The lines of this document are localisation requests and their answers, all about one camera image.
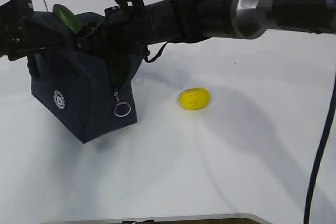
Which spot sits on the green cucumber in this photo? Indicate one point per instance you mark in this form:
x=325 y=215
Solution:
x=67 y=18

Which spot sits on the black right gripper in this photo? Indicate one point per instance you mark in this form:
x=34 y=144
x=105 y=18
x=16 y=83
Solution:
x=117 y=31

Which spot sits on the navy blue lunch bag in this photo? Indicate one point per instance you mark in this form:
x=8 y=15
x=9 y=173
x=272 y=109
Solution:
x=90 y=96

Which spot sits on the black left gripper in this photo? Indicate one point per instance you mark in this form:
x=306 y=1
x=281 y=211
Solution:
x=21 y=34

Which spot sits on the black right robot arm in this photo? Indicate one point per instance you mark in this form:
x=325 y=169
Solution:
x=192 y=21

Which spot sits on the yellow lemon toy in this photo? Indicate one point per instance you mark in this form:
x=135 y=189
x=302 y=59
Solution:
x=194 y=98

